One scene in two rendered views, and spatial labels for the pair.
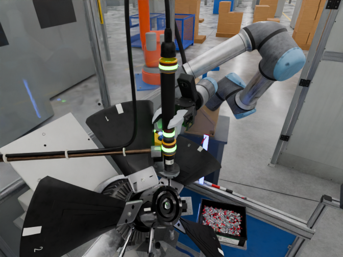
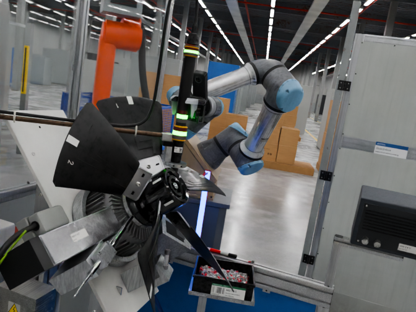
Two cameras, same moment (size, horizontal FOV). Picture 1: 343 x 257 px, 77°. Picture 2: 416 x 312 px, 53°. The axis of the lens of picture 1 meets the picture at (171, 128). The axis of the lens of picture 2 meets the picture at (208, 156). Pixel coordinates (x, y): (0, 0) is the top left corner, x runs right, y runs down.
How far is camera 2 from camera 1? 82 cm
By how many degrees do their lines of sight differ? 26
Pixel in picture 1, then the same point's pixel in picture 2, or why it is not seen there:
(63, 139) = (55, 130)
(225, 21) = (221, 125)
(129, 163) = (136, 150)
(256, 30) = (260, 64)
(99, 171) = not seen: hidden behind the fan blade
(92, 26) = (80, 49)
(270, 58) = (273, 87)
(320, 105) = (347, 207)
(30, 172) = (26, 143)
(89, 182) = not seen: hidden behind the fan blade
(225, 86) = (229, 135)
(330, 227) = not seen: outside the picture
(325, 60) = (346, 148)
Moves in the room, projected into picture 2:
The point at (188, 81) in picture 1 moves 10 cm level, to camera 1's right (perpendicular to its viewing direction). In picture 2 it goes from (203, 75) to (233, 80)
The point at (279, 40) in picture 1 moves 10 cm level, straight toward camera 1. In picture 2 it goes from (280, 72) to (277, 70)
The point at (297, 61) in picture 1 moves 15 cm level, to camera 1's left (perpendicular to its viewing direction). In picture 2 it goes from (295, 89) to (257, 83)
